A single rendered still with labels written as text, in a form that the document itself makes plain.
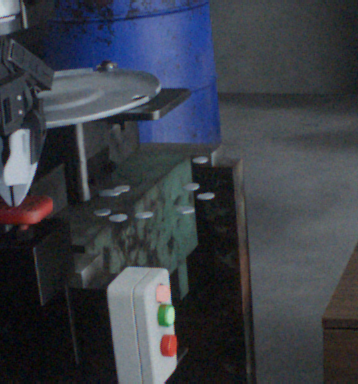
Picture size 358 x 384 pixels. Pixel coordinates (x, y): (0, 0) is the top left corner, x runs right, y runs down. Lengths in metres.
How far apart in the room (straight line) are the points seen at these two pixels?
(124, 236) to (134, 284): 0.21
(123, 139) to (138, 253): 0.24
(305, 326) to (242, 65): 2.47
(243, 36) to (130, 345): 3.71
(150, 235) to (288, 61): 3.38
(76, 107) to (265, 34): 3.46
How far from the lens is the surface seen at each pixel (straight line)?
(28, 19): 1.57
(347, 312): 1.91
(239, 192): 1.82
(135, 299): 1.34
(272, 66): 5.00
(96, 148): 1.61
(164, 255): 1.69
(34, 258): 1.28
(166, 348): 1.38
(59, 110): 1.55
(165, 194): 1.69
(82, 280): 1.37
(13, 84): 1.21
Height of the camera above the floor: 1.13
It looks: 19 degrees down
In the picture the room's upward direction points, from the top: 6 degrees counter-clockwise
